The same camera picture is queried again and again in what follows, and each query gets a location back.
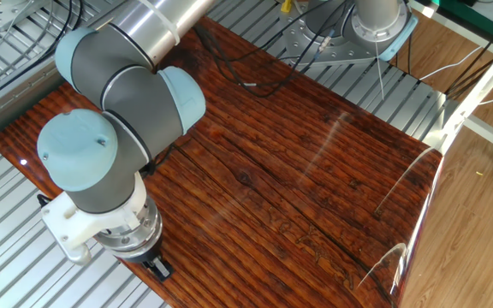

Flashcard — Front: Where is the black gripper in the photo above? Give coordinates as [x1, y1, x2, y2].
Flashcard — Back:
[116, 234, 175, 282]

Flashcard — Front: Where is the white table bar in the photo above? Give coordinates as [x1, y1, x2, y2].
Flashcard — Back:
[407, 0, 493, 65]

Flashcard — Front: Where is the glossy wood-print table mat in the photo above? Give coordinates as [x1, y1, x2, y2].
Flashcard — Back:
[0, 15, 444, 308]

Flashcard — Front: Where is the black cable with grey tag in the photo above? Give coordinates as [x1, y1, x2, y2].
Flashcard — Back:
[193, 0, 338, 99]

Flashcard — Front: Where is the black cable bundle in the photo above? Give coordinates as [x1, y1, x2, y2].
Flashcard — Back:
[443, 12, 493, 98]

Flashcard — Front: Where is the silver robot mounting plate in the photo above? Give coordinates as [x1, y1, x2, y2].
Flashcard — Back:
[280, 0, 383, 68]

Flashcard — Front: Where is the white plastic strap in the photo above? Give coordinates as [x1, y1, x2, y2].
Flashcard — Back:
[138, 0, 182, 46]

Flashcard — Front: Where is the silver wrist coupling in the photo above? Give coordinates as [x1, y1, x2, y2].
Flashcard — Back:
[94, 195, 163, 260]

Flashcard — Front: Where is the white cable tie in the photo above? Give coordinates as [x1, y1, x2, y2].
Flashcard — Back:
[373, 40, 386, 102]

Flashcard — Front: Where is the white wrist mount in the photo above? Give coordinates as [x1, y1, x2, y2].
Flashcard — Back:
[40, 172, 150, 267]

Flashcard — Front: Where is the green board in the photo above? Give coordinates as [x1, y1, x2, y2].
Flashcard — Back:
[428, 0, 493, 44]

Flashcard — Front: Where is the aluminium frame post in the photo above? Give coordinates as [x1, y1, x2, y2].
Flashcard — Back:
[441, 29, 493, 149]

